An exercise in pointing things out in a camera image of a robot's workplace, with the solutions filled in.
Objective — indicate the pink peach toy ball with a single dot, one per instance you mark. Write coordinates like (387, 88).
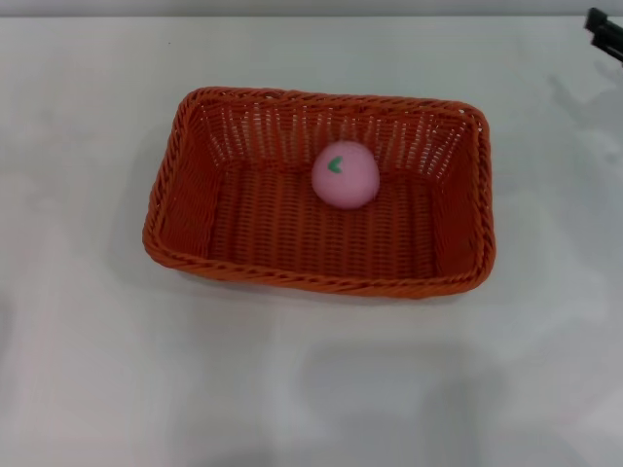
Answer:
(346, 181)

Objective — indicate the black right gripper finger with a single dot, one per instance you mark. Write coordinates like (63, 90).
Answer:
(611, 45)
(599, 20)

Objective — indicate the orange woven plastic basket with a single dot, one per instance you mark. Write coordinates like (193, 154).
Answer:
(302, 238)

